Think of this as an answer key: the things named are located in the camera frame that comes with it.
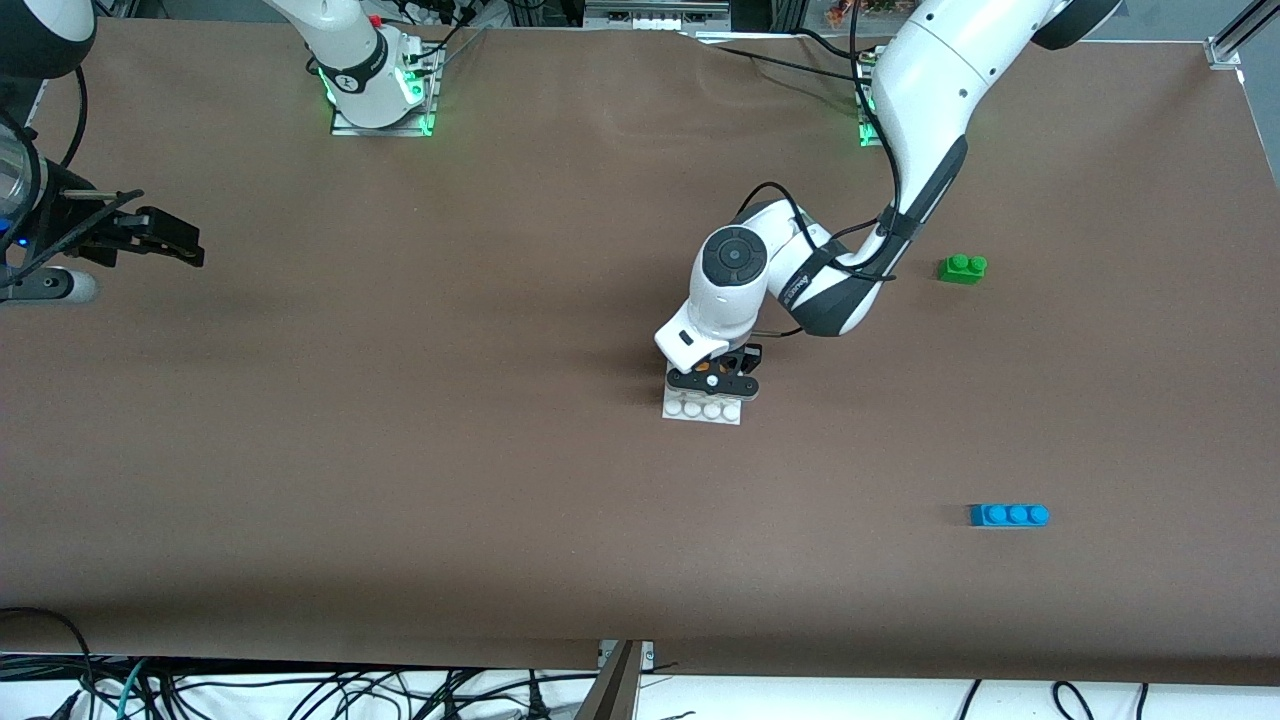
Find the white studded base plate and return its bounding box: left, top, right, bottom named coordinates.
left=661, top=385, right=743, bottom=426

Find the blue three-stud block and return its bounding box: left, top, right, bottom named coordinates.
left=968, top=503, right=1051, bottom=528

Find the dark diagonal strut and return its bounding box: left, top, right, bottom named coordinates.
left=573, top=640, right=643, bottom=720

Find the colourful background clutter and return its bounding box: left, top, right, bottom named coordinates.
left=825, top=0, right=906, bottom=26

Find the aluminium profile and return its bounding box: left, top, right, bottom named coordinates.
left=1205, top=0, right=1263, bottom=69

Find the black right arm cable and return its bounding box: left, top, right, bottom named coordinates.
left=0, top=62, right=91, bottom=173

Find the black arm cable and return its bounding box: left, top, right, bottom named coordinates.
left=735, top=0, right=906, bottom=339
left=0, top=62, right=91, bottom=173

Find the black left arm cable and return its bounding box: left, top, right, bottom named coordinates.
left=735, top=0, right=906, bottom=339

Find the aluminium frame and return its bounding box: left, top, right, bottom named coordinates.
left=583, top=0, right=733, bottom=31

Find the teal cable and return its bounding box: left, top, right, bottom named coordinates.
left=113, top=657, right=151, bottom=720

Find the black cable tangle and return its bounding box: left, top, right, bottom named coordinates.
left=95, top=660, right=601, bottom=720

